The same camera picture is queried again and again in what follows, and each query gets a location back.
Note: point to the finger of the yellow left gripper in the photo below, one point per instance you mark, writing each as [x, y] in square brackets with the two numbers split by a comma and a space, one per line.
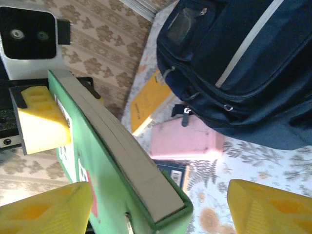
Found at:
[41, 122]
[90, 87]

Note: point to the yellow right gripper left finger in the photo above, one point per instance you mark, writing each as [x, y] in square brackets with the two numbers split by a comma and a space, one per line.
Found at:
[44, 209]

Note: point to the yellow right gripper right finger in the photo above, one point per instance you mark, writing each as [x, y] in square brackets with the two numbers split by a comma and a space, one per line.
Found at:
[273, 209]

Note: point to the yellow book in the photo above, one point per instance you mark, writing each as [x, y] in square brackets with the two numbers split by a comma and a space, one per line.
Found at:
[148, 102]

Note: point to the green book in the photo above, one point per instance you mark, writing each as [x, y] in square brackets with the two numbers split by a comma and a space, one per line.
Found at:
[117, 165]

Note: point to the dark blue book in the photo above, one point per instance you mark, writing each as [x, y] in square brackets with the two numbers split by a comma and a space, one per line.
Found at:
[175, 173]

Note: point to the pink pencil case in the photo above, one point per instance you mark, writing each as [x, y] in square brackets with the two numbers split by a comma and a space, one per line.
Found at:
[182, 139]

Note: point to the navy blue backpack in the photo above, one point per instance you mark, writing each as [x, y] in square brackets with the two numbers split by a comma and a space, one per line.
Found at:
[243, 73]

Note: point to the floral tablecloth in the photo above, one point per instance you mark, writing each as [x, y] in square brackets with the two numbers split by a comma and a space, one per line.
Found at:
[256, 165]

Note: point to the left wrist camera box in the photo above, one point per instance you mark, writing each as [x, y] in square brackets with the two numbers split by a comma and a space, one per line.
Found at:
[26, 34]

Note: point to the aluminium side rail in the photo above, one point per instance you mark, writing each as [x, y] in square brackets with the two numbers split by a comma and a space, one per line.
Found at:
[143, 7]

